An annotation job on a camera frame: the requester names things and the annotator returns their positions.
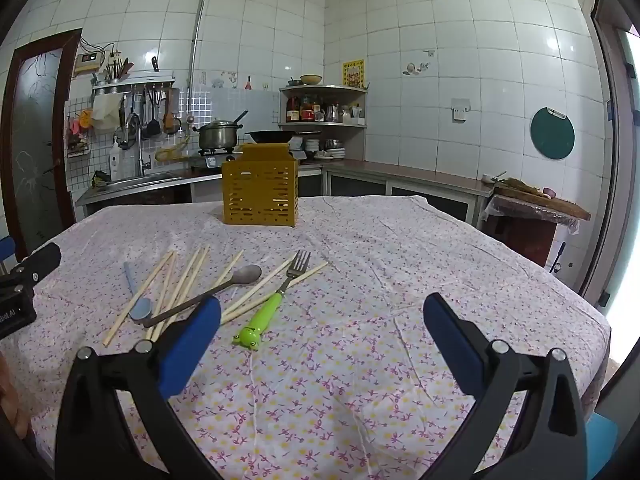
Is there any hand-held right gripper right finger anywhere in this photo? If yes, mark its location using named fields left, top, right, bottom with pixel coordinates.
left=422, top=292, right=588, bottom=480

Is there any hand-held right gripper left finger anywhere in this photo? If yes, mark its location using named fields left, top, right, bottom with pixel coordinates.
left=55, top=296, right=222, bottom=480

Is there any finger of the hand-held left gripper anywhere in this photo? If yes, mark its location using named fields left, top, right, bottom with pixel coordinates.
left=11, top=242, right=62, bottom=286

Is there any group of wooden chopsticks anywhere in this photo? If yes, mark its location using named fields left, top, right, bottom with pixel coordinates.
left=102, top=246, right=329, bottom=347

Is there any green handled metal fork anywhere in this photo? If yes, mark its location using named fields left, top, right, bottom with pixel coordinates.
left=232, top=250, right=312, bottom=350

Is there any light blue handled spoon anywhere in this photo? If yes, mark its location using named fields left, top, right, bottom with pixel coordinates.
left=123, top=261, right=154, bottom=322

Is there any dark brown long spoon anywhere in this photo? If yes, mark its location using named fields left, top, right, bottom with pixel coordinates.
left=145, top=264, right=263, bottom=328

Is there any yellow slotted utensil holder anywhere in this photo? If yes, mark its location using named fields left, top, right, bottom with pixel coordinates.
left=221, top=143, right=300, bottom=226

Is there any person's left hand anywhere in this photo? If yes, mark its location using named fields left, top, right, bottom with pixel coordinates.
left=0, top=352, right=32, bottom=441

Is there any blue plastic chair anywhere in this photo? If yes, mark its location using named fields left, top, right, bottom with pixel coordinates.
left=585, top=412, right=619, bottom=479
left=0, top=236, right=17, bottom=273

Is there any floral pink tablecloth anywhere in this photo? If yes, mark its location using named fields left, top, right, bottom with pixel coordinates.
left=10, top=194, right=612, bottom=480

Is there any stainless steel sink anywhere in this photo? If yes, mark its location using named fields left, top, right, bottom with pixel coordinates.
left=90, top=171, right=184, bottom=194

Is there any white soap bottle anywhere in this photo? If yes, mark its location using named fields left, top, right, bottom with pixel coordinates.
left=109, top=137, right=124, bottom=181

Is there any brown framed glass door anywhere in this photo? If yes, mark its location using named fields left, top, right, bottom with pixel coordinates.
left=0, top=28, right=83, bottom=256

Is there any plastic covered wooden stand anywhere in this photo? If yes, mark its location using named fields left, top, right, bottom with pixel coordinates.
left=480, top=195, right=581, bottom=269

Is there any white hanging plastic bag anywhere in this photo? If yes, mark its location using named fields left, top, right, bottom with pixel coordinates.
left=91, top=94, right=123, bottom=132

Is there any chrome kitchen faucet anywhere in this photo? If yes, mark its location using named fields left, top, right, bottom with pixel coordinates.
left=117, top=114, right=152, bottom=176

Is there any round wooden chopping block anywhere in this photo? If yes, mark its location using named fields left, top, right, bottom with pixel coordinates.
left=492, top=177, right=592, bottom=222

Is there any black hanging ladle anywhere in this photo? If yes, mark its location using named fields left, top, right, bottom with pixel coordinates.
left=142, top=90, right=162, bottom=139

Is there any kitchen counter with cabinets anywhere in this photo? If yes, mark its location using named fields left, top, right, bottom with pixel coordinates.
left=75, top=159, right=496, bottom=226

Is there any steel gas stove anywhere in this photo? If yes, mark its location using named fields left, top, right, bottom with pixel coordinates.
left=189, top=147, right=236, bottom=169

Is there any hanging wooden board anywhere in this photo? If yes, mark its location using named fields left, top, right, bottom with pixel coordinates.
left=163, top=88, right=181, bottom=135

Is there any metal cup of kitchen tools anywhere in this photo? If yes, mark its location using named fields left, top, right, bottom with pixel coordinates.
left=102, top=57, right=134, bottom=83

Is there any steel pot with lid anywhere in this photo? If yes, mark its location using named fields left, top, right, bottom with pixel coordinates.
left=192, top=110, right=249, bottom=151

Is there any black wok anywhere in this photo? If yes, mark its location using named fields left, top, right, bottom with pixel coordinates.
left=244, top=129, right=321, bottom=145

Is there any stack of white plates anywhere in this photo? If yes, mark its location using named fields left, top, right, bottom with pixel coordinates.
left=302, top=137, right=346, bottom=161

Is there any green round cutting board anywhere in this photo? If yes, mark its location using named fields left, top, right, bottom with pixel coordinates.
left=530, top=106, right=576, bottom=161

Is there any row of condiment bottles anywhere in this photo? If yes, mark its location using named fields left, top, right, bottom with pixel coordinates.
left=286, top=95, right=324, bottom=123

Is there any tiled corner shelf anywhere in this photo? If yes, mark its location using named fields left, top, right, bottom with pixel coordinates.
left=278, top=84, right=369, bottom=161

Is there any wire wall basket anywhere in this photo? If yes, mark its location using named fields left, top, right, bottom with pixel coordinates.
left=65, top=105, right=94, bottom=159

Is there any yellow gas hose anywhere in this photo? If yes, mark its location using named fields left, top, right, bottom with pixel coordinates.
left=155, top=135, right=194, bottom=163

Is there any metal wall rack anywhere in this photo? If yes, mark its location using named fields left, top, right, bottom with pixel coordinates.
left=91, top=76, right=177, bottom=96

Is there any white wall control box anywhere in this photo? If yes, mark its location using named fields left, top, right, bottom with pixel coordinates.
left=74, top=51, right=102, bottom=75

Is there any yellow wall poster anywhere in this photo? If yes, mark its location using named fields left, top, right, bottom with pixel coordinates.
left=342, top=59, right=366, bottom=87

